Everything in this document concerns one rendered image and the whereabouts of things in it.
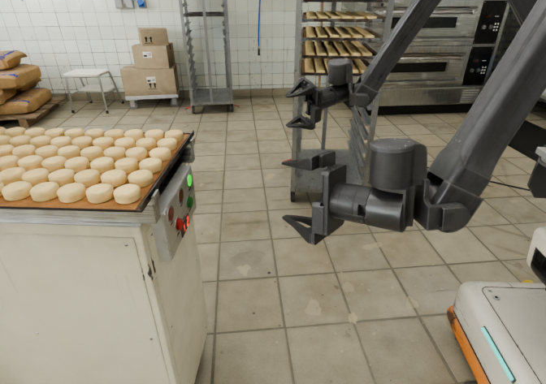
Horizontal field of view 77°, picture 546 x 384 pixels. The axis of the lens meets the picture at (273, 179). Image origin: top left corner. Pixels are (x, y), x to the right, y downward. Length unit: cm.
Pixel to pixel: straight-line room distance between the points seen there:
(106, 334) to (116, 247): 31
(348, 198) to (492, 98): 22
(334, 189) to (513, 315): 110
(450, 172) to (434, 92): 388
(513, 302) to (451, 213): 109
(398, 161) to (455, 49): 392
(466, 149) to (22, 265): 92
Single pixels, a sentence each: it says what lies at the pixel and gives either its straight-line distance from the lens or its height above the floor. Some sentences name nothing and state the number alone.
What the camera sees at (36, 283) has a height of 66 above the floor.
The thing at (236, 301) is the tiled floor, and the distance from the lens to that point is 169.
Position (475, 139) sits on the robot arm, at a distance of 51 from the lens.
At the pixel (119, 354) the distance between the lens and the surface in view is 111.
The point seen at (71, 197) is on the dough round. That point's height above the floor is 92.
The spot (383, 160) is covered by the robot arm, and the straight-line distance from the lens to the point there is 46.
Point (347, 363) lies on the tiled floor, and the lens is 153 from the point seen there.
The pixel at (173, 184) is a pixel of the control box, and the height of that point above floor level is 84.
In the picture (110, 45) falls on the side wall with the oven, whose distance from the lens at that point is 495.
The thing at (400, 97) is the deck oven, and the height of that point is 22.
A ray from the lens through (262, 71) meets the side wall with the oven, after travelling 476.
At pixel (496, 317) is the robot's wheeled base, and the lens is 149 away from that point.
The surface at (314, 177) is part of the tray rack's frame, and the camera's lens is 235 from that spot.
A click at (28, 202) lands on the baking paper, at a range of 82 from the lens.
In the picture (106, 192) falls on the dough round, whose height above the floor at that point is 92.
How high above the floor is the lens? 127
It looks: 29 degrees down
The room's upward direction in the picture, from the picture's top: straight up
